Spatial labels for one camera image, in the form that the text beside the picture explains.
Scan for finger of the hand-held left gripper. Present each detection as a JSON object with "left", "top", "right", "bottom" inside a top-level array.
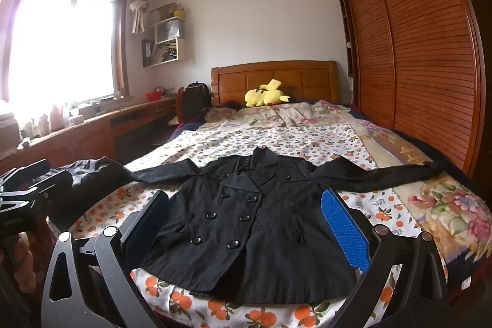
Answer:
[
  {"left": 0, "top": 158, "right": 51, "bottom": 194},
  {"left": 0, "top": 171, "right": 74, "bottom": 213}
]

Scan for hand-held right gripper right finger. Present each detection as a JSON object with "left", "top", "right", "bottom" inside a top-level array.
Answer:
[{"left": 320, "top": 188, "right": 450, "bottom": 328}]

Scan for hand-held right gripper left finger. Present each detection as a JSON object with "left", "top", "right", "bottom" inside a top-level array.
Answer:
[{"left": 40, "top": 190, "right": 170, "bottom": 328}]

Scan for black double-breasted coat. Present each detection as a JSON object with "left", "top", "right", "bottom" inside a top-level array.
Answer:
[{"left": 129, "top": 147, "right": 446, "bottom": 306}]

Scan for pile of dark clothes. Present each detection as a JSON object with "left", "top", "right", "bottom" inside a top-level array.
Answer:
[{"left": 49, "top": 157, "right": 132, "bottom": 206}]

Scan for person's left hand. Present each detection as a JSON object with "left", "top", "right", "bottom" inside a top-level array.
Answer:
[{"left": 11, "top": 232, "right": 45, "bottom": 286}]

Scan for cardboard box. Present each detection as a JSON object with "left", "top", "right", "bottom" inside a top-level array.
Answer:
[{"left": 0, "top": 117, "right": 21, "bottom": 156}]

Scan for pink bottle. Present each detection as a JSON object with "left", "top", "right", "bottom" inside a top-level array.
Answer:
[{"left": 50, "top": 104, "right": 65, "bottom": 132}]

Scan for wooden bed with floral sheet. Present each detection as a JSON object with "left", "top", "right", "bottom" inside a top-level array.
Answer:
[{"left": 204, "top": 99, "right": 492, "bottom": 279}]

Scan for black backpack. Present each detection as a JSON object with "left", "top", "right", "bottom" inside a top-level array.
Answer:
[{"left": 181, "top": 81, "right": 212, "bottom": 123}]

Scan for wood-framed window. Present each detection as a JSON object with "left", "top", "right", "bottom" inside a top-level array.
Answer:
[{"left": 0, "top": 0, "right": 129, "bottom": 109}]

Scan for wooden bed headboard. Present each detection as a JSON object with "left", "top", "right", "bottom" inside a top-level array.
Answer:
[{"left": 211, "top": 61, "right": 341, "bottom": 108}]

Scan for yellow plush toy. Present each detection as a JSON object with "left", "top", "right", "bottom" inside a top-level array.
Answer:
[{"left": 245, "top": 79, "right": 291, "bottom": 108}]

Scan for stack of books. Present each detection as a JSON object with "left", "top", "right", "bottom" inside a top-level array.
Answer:
[{"left": 150, "top": 41, "right": 178, "bottom": 65}]

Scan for white paper bag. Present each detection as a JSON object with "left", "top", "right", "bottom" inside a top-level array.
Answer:
[{"left": 161, "top": 21, "right": 181, "bottom": 40}]

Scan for tied white curtain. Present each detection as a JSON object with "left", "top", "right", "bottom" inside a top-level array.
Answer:
[{"left": 129, "top": 0, "right": 159, "bottom": 34}]

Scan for wooden slatted wardrobe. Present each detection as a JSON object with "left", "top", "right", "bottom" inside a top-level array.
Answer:
[{"left": 331, "top": 0, "right": 487, "bottom": 179}]

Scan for white wall shelf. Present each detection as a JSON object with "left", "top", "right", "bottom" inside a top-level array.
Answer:
[{"left": 141, "top": 1, "right": 188, "bottom": 68}]

